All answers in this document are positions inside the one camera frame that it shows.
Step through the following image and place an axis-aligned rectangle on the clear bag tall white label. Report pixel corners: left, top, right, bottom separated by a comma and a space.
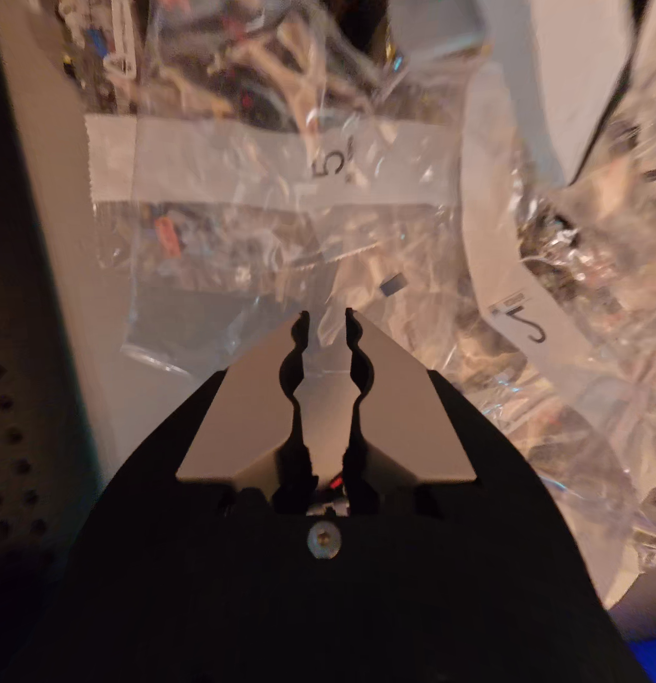
458, 61, 603, 390

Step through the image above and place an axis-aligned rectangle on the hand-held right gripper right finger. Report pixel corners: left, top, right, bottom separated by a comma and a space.
343, 307, 478, 514

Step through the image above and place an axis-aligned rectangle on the numbered clear plastic bag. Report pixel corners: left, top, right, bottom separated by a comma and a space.
61, 0, 467, 217

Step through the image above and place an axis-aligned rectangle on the black perforated board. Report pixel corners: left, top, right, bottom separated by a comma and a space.
0, 315, 91, 566

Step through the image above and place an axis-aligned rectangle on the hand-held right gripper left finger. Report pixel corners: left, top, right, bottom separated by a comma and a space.
174, 311, 314, 514

